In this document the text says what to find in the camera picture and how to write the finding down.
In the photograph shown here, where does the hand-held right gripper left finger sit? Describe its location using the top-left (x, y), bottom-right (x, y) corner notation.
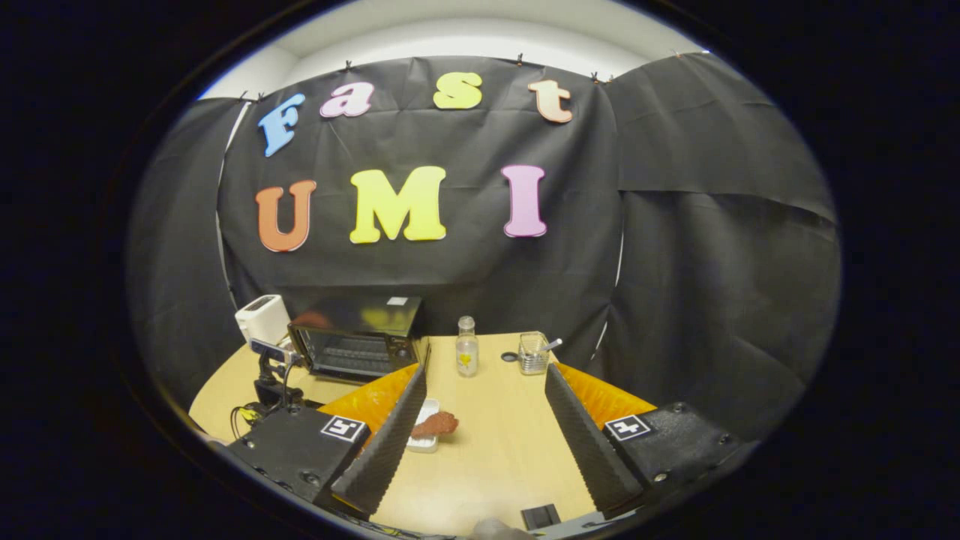
top-left (225, 365), bottom-right (428, 522)

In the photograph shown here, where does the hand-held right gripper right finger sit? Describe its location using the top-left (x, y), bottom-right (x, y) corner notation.
top-left (544, 362), bottom-right (758, 518)

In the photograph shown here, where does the brown meat piece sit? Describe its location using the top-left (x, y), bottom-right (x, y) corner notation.
top-left (410, 411), bottom-right (460, 440)

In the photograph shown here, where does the black electric oven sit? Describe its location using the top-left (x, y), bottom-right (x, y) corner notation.
top-left (287, 295), bottom-right (432, 387)

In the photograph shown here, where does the white food tray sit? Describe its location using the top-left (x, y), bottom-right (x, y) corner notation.
top-left (407, 397), bottom-right (441, 455)

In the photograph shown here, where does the white toaster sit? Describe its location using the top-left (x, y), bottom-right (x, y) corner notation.
top-left (235, 295), bottom-right (292, 347)

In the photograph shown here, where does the clear glass bottle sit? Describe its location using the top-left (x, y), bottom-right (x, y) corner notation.
top-left (456, 316), bottom-right (479, 378)

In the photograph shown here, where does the black cable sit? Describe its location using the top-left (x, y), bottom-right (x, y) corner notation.
top-left (229, 403), bottom-right (263, 442)

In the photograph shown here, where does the wire mesh holder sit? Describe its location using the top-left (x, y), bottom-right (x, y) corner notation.
top-left (518, 331), bottom-right (551, 376)

